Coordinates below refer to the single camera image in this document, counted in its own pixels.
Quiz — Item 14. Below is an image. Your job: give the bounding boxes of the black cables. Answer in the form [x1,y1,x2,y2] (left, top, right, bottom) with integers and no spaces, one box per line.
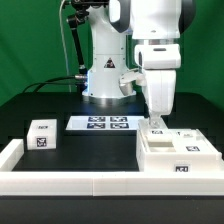
[22,75,88,94]

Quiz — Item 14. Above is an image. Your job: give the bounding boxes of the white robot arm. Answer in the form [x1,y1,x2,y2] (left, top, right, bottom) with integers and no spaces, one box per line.
[67,0,196,129]

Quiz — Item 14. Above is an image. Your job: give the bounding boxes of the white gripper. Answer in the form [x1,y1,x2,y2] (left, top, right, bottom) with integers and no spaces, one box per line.
[134,44,181,128]

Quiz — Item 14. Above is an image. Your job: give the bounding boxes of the white base tag plate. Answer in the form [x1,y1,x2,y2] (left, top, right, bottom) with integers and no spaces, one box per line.
[66,116,143,131]

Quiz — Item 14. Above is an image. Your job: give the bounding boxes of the small white cabinet top block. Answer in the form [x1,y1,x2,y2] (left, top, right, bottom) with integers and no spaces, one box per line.
[27,119,57,150]

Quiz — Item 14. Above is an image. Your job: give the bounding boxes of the white cabinet body box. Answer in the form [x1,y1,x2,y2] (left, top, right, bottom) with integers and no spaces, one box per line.
[136,130,224,172]

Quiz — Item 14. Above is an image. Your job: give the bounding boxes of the grey hanging cable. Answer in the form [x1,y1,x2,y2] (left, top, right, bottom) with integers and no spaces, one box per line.
[58,0,73,94]

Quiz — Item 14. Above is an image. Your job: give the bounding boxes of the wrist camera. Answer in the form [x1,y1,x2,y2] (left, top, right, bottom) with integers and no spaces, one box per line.
[119,69,146,96]

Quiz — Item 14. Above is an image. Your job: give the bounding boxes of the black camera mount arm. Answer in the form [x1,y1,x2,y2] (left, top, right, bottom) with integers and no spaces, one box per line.
[65,0,111,81]

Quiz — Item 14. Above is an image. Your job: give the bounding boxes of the white U-shaped obstacle fence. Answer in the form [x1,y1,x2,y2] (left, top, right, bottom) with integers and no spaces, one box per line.
[0,139,224,196]

